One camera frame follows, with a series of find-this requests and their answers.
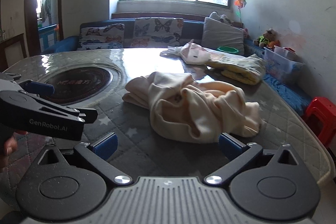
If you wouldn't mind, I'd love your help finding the cream white garment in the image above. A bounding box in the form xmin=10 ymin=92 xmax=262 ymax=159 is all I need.
xmin=122 ymin=72 xmax=261 ymax=143

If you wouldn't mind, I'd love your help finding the dark wooden door frame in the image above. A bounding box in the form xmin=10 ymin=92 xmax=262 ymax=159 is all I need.
xmin=24 ymin=0 xmax=64 ymax=56

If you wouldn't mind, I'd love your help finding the butterfly cushion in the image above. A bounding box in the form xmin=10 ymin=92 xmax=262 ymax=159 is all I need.
xmin=77 ymin=23 xmax=125 ymax=51
xmin=130 ymin=17 xmax=184 ymax=48

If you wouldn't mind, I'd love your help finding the grey pillow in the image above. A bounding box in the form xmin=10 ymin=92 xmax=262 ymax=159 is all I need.
xmin=201 ymin=17 xmax=244 ymax=55

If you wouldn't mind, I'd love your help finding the colourful pinwheel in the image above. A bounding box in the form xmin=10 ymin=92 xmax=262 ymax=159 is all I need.
xmin=234 ymin=0 xmax=247 ymax=24

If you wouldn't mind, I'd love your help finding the teddy bear plush toy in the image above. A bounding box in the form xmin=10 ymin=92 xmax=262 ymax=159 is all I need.
xmin=253 ymin=29 xmax=280 ymax=50

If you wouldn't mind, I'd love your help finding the yellow floral folded blanket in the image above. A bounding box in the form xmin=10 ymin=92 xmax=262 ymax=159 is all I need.
xmin=206 ymin=49 xmax=266 ymax=85

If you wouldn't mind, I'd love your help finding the red plastic stool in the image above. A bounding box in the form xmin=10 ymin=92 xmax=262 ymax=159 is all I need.
xmin=303 ymin=97 xmax=336 ymax=148

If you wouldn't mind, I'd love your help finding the green plastic basin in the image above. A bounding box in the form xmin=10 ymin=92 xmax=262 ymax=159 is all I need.
xmin=217 ymin=46 xmax=239 ymax=55

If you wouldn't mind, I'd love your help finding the right butterfly cushion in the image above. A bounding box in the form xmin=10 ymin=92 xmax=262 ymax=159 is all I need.
xmin=130 ymin=17 xmax=184 ymax=48

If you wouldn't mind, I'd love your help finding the black white plush toy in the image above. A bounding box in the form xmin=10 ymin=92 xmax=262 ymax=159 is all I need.
xmin=209 ymin=11 xmax=240 ymax=26

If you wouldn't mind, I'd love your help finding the clear plastic storage box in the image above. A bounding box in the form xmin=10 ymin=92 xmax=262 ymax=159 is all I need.
xmin=263 ymin=49 xmax=304 ymax=85

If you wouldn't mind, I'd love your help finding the pink white clothes bag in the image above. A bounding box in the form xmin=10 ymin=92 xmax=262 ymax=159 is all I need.
xmin=159 ymin=39 xmax=211 ymax=65

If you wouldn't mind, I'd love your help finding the left butterfly cushion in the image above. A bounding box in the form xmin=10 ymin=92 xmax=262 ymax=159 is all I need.
xmin=77 ymin=23 xmax=125 ymax=51

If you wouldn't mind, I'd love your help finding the person's left hand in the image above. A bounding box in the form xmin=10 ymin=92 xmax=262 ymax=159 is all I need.
xmin=0 ymin=131 xmax=28 ymax=172

